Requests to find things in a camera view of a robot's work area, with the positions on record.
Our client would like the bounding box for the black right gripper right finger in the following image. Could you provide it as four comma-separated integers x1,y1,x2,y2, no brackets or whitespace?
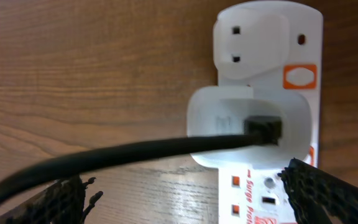
278,158,358,224

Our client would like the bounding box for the white USB charger adapter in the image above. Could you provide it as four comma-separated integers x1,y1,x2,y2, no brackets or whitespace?
187,86,312,169

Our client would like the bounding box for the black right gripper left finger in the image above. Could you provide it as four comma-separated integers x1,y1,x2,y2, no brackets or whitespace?
0,175,103,224

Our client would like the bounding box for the white power strip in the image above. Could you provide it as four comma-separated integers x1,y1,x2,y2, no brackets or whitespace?
212,0,324,224

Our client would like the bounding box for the black USB charging cable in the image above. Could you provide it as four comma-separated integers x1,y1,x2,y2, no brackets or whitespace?
0,115,283,218

